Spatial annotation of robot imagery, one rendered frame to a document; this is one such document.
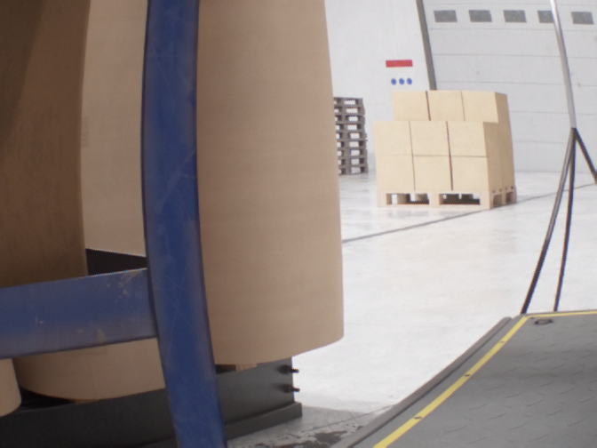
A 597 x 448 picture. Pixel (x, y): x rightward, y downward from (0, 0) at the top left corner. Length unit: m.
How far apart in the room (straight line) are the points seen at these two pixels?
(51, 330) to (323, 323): 1.35
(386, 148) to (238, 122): 6.21
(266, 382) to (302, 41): 0.70
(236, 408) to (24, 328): 1.40
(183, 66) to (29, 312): 0.16
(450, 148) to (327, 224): 5.73
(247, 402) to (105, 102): 0.76
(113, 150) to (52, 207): 0.91
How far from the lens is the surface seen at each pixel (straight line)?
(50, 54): 0.41
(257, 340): 1.59
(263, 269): 1.57
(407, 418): 0.83
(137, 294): 0.41
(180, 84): 0.42
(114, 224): 1.32
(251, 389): 1.77
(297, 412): 1.87
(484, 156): 7.24
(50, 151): 0.41
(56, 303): 0.38
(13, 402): 1.24
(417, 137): 7.55
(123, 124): 1.33
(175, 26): 0.42
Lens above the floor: 0.60
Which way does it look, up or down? 4 degrees down
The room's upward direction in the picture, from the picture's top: 3 degrees counter-clockwise
